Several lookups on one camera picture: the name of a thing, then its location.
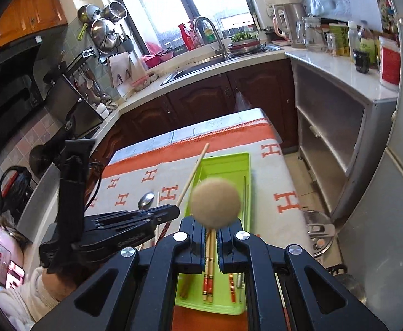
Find large steel spoon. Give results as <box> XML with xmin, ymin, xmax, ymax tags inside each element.
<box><xmin>138</xmin><ymin>191</ymin><xmax>155</xmax><ymax>211</ymax></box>

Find dark brown wooden chopstick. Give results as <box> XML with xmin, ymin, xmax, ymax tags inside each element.
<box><xmin>179</xmin><ymin>274</ymin><xmax>193</xmax><ymax>300</ymax></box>

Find white chopstick red striped end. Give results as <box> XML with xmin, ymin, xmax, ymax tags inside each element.
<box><xmin>155</xmin><ymin>143</ymin><xmax>210</xmax><ymax>244</ymax></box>

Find bamboo chopstick red black end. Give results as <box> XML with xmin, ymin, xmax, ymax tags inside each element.
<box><xmin>203</xmin><ymin>229</ymin><xmax>216</xmax><ymax>303</ymax></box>

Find pale chopstick red end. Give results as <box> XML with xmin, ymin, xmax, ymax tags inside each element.
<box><xmin>228</xmin><ymin>273</ymin><xmax>236</xmax><ymax>303</ymax></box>

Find steel kitchen faucet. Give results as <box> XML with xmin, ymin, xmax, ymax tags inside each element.
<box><xmin>193</xmin><ymin>16</ymin><xmax>228</xmax><ymax>59</ymax></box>

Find person's left hand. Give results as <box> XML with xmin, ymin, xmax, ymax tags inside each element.
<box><xmin>42</xmin><ymin>268</ymin><xmax>78</xmax><ymax>302</ymax></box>

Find steel pot lid on floor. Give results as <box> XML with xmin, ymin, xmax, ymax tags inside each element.
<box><xmin>304</xmin><ymin>210</ymin><xmax>336</xmax><ymax>258</ymax></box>

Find lime green plastic tray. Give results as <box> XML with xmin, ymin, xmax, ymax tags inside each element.
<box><xmin>174</xmin><ymin>152</ymin><xmax>252</xmax><ymax>316</ymax></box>

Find orange beige H-pattern cloth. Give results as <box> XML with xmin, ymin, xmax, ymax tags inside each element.
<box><xmin>87</xmin><ymin>117</ymin><xmax>312</xmax><ymax>251</ymax></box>

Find black stove range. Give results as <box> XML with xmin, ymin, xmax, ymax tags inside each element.
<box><xmin>28</xmin><ymin>61</ymin><xmax>106</xmax><ymax>177</ymax></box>

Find grey metal cabinet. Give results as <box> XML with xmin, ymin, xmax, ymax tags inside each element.
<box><xmin>288</xmin><ymin>50</ymin><xmax>398</xmax><ymax>223</ymax></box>

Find red spray bottle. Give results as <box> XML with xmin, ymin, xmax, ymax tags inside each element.
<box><xmin>178</xmin><ymin>23</ymin><xmax>196</xmax><ymax>51</ymax></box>

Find hanging steel pots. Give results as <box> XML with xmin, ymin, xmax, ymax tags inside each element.
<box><xmin>77</xmin><ymin>2</ymin><xmax>127</xmax><ymax>54</ymax></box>

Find white jar red label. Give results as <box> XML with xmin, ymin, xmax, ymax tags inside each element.
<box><xmin>379</xmin><ymin>36</ymin><xmax>400</xmax><ymax>91</ymax></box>

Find pink white electric kettle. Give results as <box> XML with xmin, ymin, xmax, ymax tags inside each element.
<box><xmin>273</xmin><ymin>3</ymin><xmax>306</xmax><ymax>49</ymax></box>

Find black cable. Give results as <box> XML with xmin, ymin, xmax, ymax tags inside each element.
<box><xmin>84</xmin><ymin>161</ymin><xmax>106</xmax><ymax>215</ymax></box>

